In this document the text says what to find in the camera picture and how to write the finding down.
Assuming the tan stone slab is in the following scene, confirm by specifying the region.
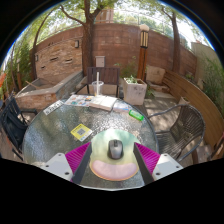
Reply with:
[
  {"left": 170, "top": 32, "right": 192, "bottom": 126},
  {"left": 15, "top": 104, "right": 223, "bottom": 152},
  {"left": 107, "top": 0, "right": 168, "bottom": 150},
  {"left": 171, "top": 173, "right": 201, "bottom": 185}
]
[{"left": 146, "top": 64, "right": 166, "bottom": 85}]

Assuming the grey wall utility box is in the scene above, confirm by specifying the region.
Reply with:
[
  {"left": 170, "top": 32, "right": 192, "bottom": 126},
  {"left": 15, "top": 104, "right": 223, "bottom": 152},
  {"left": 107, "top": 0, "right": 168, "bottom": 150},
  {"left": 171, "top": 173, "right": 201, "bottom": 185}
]
[{"left": 95, "top": 55, "right": 106, "bottom": 68}]

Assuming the wooden garden lamp post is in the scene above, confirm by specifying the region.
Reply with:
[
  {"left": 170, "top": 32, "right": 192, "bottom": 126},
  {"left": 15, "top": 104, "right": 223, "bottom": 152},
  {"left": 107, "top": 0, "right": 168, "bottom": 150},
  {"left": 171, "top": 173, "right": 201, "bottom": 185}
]
[{"left": 136, "top": 23, "right": 150, "bottom": 82}]

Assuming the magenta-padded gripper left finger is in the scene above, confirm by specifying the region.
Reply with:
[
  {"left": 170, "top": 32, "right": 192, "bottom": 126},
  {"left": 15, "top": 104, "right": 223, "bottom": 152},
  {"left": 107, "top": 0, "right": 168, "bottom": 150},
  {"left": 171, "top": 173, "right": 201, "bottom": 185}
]
[{"left": 40, "top": 141, "right": 93, "bottom": 185}]

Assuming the clear plastic cup with straw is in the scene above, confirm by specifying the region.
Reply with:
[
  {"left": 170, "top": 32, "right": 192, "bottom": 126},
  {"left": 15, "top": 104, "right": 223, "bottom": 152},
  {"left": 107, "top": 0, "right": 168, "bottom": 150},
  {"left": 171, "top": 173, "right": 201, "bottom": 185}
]
[{"left": 91, "top": 71, "right": 105, "bottom": 98}]

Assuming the yellow square card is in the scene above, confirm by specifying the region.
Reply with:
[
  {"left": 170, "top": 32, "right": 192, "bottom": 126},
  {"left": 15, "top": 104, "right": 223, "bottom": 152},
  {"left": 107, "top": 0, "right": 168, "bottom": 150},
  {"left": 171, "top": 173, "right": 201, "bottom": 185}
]
[{"left": 70, "top": 123, "right": 94, "bottom": 142}]

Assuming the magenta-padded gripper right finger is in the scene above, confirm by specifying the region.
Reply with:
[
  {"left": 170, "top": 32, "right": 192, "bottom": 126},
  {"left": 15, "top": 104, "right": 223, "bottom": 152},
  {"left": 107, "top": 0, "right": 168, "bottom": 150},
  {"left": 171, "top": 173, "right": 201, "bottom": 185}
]
[{"left": 133, "top": 142, "right": 184, "bottom": 186}]

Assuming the dark grey computer mouse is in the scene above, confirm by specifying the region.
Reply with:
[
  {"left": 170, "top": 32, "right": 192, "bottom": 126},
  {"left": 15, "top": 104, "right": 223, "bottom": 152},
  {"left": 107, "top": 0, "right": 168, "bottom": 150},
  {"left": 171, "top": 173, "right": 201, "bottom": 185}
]
[{"left": 107, "top": 139, "right": 124, "bottom": 160}]

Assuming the small green packet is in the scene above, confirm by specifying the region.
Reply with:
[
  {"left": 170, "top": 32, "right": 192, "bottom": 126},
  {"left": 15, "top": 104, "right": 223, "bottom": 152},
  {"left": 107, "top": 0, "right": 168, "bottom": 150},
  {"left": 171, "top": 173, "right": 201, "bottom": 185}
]
[{"left": 128, "top": 109, "right": 145, "bottom": 122}]

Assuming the large tree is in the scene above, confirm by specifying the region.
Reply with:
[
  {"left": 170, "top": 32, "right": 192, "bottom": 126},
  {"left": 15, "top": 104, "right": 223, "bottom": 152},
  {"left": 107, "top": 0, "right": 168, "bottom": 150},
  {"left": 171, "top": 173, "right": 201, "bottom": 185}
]
[{"left": 59, "top": 0, "right": 114, "bottom": 77}]

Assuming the curved wooden bench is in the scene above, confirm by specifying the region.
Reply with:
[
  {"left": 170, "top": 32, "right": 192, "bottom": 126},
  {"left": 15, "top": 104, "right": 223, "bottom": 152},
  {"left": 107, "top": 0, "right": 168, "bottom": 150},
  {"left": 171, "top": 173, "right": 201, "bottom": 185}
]
[{"left": 163, "top": 69, "right": 224, "bottom": 148}]

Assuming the black backpack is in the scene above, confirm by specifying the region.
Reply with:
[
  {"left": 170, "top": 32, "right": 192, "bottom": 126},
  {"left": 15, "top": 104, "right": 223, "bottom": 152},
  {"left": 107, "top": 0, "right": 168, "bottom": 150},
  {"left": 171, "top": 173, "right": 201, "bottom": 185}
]
[{"left": 2, "top": 113, "right": 26, "bottom": 145}]

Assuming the thin blue book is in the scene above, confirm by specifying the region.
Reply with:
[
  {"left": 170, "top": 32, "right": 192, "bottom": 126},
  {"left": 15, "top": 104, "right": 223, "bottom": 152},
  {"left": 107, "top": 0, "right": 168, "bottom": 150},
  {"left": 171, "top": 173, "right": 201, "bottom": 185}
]
[{"left": 113, "top": 100, "right": 132, "bottom": 114}]

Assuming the thin tree trunk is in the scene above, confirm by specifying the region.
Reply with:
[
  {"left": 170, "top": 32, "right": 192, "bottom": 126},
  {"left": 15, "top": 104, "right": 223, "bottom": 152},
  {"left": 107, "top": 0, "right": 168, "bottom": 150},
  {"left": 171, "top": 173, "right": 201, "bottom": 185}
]
[
  {"left": 159, "top": 6, "right": 183, "bottom": 74},
  {"left": 30, "top": 9, "right": 54, "bottom": 81}
]

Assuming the dark wicker patio chair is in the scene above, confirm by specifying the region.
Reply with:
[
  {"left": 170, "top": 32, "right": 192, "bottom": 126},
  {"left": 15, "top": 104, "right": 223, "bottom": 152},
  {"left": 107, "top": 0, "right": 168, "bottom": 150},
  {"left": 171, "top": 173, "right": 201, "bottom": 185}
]
[{"left": 148, "top": 103, "right": 206, "bottom": 163}]

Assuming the black slatted patio chair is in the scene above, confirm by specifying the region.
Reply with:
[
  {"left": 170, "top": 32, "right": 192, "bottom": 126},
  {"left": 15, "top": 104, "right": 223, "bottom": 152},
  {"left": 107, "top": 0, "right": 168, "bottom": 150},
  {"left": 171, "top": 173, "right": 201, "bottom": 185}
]
[{"left": 0, "top": 96, "right": 38, "bottom": 161}]

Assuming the dark wooden slatted chair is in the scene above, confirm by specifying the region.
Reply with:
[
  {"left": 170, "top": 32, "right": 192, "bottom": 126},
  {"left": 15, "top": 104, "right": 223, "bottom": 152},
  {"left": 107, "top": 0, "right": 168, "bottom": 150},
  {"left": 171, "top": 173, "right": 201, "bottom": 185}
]
[{"left": 74, "top": 66, "right": 125, "bottom": 99}]

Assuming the round pastel mouse pad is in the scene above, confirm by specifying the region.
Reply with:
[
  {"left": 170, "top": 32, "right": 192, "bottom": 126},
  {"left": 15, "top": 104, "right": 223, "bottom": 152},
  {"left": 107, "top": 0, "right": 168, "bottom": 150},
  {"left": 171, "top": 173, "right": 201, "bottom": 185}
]
[{"left": 89, "top": 129, "right": 145, "bottom": 182}]

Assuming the white square planter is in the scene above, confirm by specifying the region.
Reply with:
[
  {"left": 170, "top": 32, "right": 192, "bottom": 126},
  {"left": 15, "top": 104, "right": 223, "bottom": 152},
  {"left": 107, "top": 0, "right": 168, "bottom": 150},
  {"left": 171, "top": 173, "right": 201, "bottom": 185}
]
[{"left": 123, "top": 77, "right": 148, "bottom": 106}]

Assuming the stone outdoor counter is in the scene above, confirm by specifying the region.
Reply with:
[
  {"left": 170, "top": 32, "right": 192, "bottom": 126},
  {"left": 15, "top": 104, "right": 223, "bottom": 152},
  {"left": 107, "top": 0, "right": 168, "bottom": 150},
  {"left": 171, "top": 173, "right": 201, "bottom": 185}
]
[{"left": 14, "top": 69, "right": 84, "bottom": 112}]

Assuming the open white book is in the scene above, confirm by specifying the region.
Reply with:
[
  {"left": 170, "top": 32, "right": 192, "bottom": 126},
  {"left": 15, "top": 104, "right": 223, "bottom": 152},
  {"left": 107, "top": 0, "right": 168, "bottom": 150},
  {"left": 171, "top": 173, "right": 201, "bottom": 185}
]
[{"left": 89, "top": 94, "right": 118, "bottom": 112}]

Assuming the orange patio umbrella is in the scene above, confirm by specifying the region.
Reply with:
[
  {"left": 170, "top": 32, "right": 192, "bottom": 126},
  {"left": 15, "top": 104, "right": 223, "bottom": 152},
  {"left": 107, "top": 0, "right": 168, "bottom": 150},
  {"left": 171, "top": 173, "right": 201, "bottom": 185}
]
[{"left": 0, "top": 72, "right": 7, "bottom": 88}]

